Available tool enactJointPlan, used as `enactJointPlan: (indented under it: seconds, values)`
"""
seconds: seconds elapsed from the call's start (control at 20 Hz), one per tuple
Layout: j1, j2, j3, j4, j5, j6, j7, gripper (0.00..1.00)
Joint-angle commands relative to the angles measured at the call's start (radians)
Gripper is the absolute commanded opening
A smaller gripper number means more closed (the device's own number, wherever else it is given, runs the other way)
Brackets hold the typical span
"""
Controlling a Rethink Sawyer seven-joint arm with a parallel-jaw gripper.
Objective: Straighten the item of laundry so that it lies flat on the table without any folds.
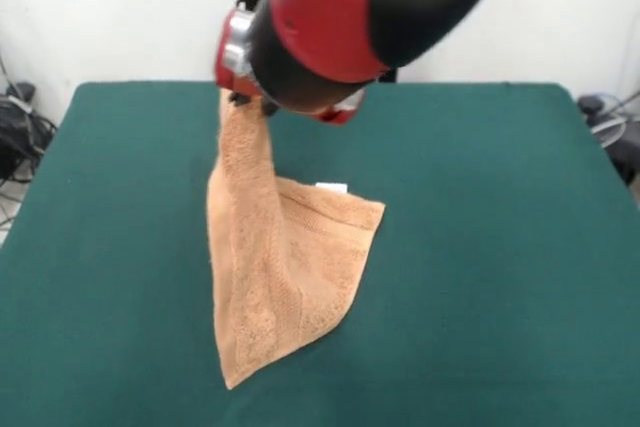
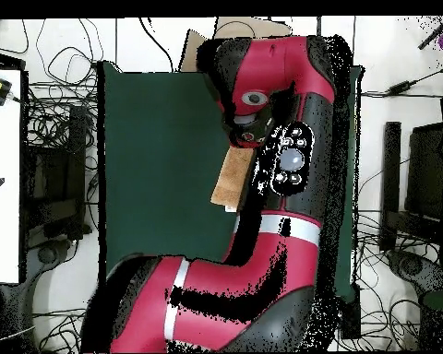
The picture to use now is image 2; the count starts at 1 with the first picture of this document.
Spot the brown cardboard box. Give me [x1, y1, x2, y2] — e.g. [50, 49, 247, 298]
[178, 16, 293, 74]

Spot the black power adapter with cable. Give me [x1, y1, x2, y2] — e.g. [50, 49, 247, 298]
[361, 64, 443, 99]

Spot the black rod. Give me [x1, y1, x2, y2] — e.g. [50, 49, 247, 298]
[417, 16, 443, 51]

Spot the dark green table cloth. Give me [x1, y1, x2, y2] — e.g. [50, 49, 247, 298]
[97, 60, 365, 301]

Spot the black cable tangle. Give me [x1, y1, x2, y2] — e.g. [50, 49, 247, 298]
[21, 18, 99, 148]
[353, 211, 443, 351]
[32, 298, 93, 353]

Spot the black monitor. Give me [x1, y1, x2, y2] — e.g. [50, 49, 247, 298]
[403, 123, 443, 244]

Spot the black upright bar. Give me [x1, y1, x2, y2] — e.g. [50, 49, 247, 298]
[378, 121, 402, 252]

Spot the white side table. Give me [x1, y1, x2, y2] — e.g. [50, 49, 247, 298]
[0, 67, 23, 285]

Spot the tan terry towel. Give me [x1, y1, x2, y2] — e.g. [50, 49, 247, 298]
[210, 146, 257, 213]

